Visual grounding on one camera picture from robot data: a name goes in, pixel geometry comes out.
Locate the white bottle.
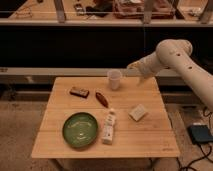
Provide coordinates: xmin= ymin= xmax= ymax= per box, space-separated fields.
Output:
xmin=101 ymin=109 xmax=116 ymax=145

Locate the wooden table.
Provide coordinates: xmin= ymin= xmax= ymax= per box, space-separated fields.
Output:
xmin=31 ymin=77 xmax=180 ymax=159

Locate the black pedal box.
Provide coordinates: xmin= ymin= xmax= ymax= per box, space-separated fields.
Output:
xmin=187 ymin=125 xmax=213 ymax=144

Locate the brown rectangular block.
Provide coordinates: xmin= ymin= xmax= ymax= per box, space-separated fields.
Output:
xmin=70 ymin=87 xmax=89 ymax=98

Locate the black device on shelf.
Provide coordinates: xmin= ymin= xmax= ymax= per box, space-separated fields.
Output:
xmin=86 ymin=3 xmax=112 ymax=17

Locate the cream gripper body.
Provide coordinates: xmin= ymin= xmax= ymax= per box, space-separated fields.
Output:
xmin=127 ymin=60 xmax=145 ymax=84

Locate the beige sponge block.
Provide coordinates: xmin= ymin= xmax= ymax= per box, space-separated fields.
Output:
xmin=129 ymin=104 xmax=148 ymax=121

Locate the green bowl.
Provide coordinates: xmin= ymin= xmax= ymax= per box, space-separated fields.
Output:
xmin=62 ymin=112 xmax=99 ymax=148

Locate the white ceramic cup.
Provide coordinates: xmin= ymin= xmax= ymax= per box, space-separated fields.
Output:
xmin=107 ymin=69 xmax=122 ymax=90

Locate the small dark remote on shelf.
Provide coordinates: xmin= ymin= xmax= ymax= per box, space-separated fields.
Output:
xmin=74 ymin=3 xmax=85 ymax=16

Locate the tray of items on shelf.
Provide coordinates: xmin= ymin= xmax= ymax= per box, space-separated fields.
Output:
xmin=113 ymin=0 xmax=175 ymax=18

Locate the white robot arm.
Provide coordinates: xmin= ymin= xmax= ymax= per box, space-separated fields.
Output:
xmin=127 ymin=39 xmax=213 ymax=112

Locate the red pepper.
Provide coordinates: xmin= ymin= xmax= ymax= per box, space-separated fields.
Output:
xmin=95 ymin=92 xmax=109 ymax=108

